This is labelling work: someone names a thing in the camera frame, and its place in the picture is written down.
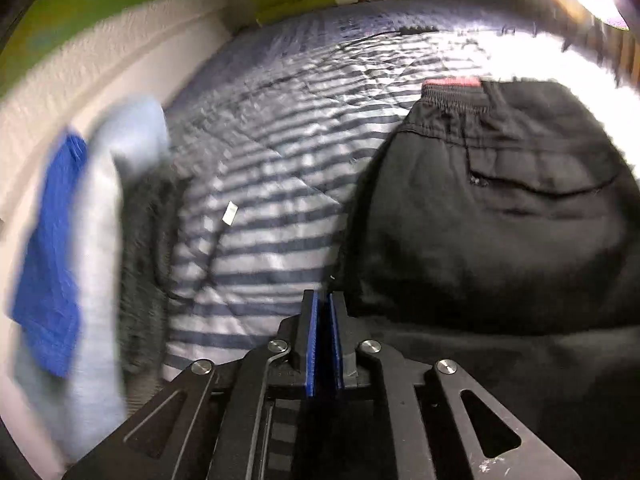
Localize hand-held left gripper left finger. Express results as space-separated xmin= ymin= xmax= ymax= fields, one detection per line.
xmin=65 ymin=289 xmax=321 ymax=480

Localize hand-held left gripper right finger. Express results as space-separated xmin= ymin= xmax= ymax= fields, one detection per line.
xmin=327 ymin=290 xmax=582 ymax=480

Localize black pants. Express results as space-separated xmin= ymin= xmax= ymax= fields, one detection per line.
xmin=330 ymin=77 xmax=640 ymax=480

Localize striped bed cover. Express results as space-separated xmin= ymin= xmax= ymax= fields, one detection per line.
xmin=160 ymin=0 xmax=626 ymax=386

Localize stack of folded clothes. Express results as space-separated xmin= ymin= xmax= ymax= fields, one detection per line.
xmin=12 ymin=97 xmax=171 ymax=461

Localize blue folded cloth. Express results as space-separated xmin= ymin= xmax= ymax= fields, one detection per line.
xmin=11 ymin=130 xmax=91 ymax=379

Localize green patterned pillows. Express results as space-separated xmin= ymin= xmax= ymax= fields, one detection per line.
xmin=247 ymin=0 xmax=461 ymax=26

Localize wooden slatted bed rail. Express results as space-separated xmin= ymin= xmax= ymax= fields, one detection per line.
xmin=590 ymin=25 xmax=640 ymax=86

